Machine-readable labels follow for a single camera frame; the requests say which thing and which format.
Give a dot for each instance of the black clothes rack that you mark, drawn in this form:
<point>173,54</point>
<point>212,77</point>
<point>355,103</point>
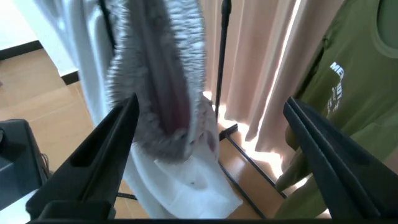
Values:
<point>222,62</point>

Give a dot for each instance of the pale grey shorts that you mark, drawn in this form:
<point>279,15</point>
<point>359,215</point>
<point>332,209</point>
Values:
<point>161,77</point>

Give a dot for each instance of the green long-sleeved shirt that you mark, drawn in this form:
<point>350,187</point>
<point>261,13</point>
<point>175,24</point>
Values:
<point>363,93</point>

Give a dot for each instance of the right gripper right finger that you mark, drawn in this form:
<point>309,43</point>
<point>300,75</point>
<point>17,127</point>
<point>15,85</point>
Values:
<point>339,168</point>

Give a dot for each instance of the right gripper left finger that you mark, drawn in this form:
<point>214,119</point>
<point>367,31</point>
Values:
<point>93,171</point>

